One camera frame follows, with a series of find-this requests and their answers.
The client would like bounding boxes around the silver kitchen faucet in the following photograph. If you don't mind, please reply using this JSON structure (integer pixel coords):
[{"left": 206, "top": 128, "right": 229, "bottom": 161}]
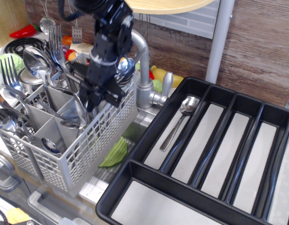
[{"left": 131, "top": 30, "right": 174, "bottom": 108}]

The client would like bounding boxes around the small spoon front compartment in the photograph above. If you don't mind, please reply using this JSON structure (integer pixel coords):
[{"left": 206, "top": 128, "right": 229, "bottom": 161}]
[{"left": 41, "top": 138, "right": 62, "bottom": 157}]

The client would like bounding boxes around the grey plastic cutlery basket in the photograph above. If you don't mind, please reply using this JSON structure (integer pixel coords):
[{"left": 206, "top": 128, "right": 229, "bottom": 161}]
[{"left": 0, "top": 52, "right": 138, "bottom": 199}]

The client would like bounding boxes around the red toy pepper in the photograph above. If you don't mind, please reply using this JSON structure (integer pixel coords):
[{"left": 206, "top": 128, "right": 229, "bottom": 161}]
[{"left": 9, "top": 24, "right": 40, "bottom": 38}]

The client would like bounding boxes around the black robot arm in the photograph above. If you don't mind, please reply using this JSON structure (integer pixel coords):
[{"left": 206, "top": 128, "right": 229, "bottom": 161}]
[{"left": 58, "top": 0, "right": 134, "bottom": 112}]

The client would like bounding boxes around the hanging steel skimmer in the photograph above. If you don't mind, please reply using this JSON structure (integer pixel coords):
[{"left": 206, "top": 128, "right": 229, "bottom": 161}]
[{"left": 39, "top": 0, "right": 55, "bottom": 35}]

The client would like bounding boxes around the small steel pot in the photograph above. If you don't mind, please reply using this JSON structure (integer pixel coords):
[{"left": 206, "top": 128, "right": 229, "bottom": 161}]
[{"left": 19, "top": 68, "right": 43, "bottom": 94}]

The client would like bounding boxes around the white metal pole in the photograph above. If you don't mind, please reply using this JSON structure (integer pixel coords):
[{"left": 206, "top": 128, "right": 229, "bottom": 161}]
[{"left": 205, "top": 0, "right": 235, "bottom": 84}]

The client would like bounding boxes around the large steel spoon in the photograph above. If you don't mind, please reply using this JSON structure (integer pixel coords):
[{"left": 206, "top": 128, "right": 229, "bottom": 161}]
[{"left": 23, "top": 46, "right": 56, "bottom": 111}]

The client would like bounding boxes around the small steel spoon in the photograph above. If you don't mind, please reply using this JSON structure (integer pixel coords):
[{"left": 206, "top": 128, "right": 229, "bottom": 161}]
[{"left": 73, "top": 94, "right": 90, "bottom": 128}]

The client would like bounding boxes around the steel fork lower left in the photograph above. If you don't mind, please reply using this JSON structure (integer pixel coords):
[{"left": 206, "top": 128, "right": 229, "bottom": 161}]
[{"left": 0, "top": 108, "right": 36, "bottom": 143}]

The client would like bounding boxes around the black cutlery tray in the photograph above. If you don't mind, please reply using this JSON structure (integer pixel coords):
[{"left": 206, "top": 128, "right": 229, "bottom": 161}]
[{"left": 96, "top": 77, "right": 289, "bottom": 225}]

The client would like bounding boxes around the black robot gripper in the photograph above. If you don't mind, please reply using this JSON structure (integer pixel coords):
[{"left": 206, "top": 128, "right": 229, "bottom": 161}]
[{"left": 69, "top": 53, "right": 126, "bottom": 112}]

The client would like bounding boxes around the steel fork tall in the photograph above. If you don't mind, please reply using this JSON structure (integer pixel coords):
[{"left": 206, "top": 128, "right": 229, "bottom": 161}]
[{"left": 49, "top": 25, "right": 77, "bottom": 93}]

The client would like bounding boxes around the green toy leaf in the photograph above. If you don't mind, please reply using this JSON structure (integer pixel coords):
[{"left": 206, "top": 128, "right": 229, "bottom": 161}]
[{"left": 99, "top": 136, "right": 128, "bottom": 167}]

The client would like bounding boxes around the green toy cabbage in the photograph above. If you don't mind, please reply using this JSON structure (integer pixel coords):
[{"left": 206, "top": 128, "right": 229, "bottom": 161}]
[{"left": 0, "top": 53, "right": 25, "bottom": 72}]

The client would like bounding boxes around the yellow toy fruit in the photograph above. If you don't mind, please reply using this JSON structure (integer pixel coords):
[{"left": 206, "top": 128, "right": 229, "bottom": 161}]
[{"left": 151, "top": 65, "right": 183, "bottom": 88}]

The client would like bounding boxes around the hanging small spatula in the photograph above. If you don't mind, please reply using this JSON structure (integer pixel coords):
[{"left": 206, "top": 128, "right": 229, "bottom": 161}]
[{"left": 72, "top": 19, "right": 83, "bottom": 44}]

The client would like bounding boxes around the light wooden shelf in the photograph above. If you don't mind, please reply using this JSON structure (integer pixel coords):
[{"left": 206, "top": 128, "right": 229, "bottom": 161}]
[{"left": 125, "top": 0, "right": 213, "bottom": 15}]

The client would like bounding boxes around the steel spoon in tray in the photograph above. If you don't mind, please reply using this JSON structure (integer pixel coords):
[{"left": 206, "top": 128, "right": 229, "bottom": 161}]
[{"left": 160, "top": 96, "right": 200, "bottom": 151}]

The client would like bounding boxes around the black stove burner coil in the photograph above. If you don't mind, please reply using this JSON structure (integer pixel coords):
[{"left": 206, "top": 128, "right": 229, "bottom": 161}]
[{"left": 2, "top": 37, "right": 45, "bottom": 57}]

